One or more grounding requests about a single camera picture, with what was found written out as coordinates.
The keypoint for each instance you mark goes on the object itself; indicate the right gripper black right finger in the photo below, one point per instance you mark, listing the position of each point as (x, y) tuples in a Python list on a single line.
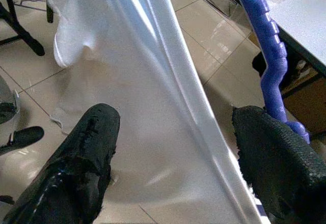
[(280, 170)]

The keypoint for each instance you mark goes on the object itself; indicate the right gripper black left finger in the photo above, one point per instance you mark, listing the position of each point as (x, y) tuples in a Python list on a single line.
[(76, 163)]

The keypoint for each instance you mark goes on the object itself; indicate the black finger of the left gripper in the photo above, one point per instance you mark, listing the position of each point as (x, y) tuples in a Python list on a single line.
[(28, 136)]

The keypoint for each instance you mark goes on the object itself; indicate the sheer white garment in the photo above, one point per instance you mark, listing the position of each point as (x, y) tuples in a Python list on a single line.
[(142, 81)]

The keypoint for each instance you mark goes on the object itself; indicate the purple clothes hanger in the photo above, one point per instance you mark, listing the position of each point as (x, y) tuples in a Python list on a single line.
[(272, 43)]

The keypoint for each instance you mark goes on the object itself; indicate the brown cardboard box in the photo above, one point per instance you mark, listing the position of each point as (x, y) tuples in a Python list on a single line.
[(305, 107)]

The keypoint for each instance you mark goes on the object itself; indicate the grey table with black legs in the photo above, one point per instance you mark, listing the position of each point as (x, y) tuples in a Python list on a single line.
[(300, 12)]

